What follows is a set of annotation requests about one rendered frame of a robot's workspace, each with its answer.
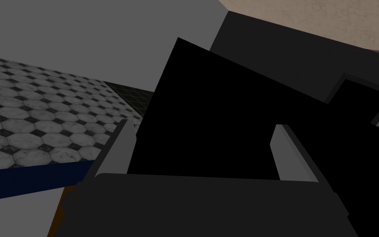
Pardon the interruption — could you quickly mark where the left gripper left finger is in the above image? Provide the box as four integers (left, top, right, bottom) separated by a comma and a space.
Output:
83, 119, 137, 182

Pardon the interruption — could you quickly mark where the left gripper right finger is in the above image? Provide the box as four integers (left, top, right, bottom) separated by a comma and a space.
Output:
270, 124, 335, 193

